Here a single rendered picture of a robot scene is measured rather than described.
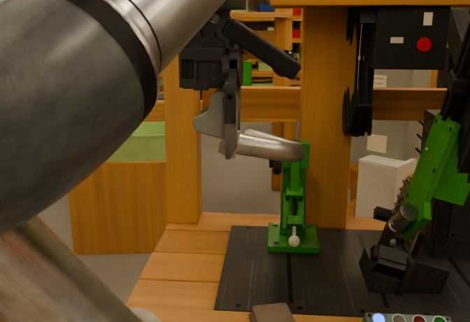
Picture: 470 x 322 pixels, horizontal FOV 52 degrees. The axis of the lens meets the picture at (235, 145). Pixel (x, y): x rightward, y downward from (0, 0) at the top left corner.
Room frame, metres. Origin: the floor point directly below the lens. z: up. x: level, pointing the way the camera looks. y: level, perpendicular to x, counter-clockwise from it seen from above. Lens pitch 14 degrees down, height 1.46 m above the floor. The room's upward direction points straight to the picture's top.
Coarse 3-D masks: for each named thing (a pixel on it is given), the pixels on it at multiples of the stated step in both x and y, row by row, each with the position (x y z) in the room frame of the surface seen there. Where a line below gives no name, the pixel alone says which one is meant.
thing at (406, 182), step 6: (408, 180) 1.10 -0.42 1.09; (402, 186) 1.12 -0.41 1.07; (402, 192) 1.09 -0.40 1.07; (402, 198) 1.08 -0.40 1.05; (396, 204) 1.10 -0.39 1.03; (402, 204) 1.06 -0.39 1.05; (408, 240) 0.96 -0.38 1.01; (414, 240) 0.95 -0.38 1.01; (408, 246) 0.96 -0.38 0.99; (408, 252) 0.95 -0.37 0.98
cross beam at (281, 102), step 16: (208, 96) 1.42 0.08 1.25; (256, 96) 1.41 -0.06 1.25; (272, 96) 1.40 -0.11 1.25; (288, 96) 1.40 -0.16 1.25; (384, 96) 1.38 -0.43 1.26; (400, 96) 1.37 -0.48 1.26; (416, 96) 1.37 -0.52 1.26; (432, 96) 1.37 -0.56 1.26; (256, 112) 1.41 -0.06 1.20; (272, 112) 1.40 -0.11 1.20; (288, 112) 1.40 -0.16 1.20; (384, 112) 1.38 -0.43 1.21; (400, 112) 1.37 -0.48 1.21; (416, 112) 1.37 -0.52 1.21
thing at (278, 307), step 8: (264, 304) 0.83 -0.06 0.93; (272, 304) 0.83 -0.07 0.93; (280, 304) 0.83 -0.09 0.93; (256, 312) 0.81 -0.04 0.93; (264, 312) 0.81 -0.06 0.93; (272, 312) 0.81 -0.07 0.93; (280, 312) 0.81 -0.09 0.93; (288, 312) 0.81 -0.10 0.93; (256, 320) 0.79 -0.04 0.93; (264, 320) 0.78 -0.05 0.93; (272, 320) 0.78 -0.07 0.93; (280, 320) 0.78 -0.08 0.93; (288, 320) 0.78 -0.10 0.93
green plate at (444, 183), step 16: (432, 128) 1.02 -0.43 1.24; (448, 128) 0.94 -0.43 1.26; (432, 144) 0.99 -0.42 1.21; (448, 144) 0.91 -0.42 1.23; (432, 160) 0.95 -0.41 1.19; (448, 160) 0.93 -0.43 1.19; (416, 176) 1.01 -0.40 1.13; (432, 176) 0.93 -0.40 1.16; (448, 176) 0.93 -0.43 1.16; (464, 176) 0.92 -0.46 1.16; (416, 192) 0.97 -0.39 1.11; (432, 192) 0.92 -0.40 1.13; (448, 192) 0.93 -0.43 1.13; (464, 192) 0.92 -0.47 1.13
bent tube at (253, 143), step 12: (240, 132) 0.65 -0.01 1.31; (252, 132) 0.90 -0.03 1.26; (264, 132) 0.88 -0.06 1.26; (240, 144) 0.66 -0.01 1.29; (252, 144) 0.67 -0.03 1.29; (264, 144) 0.67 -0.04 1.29; (276, 144) 0.68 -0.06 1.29; (288, 144) 0.70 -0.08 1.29; (300, 144) 0.73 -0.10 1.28; (252, 156) 0.68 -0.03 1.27; (264, 156) 0.68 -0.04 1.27; (276, 156) 0.68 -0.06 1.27; (288, 156) 0.69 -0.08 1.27; (300, 156) 0.71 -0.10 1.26
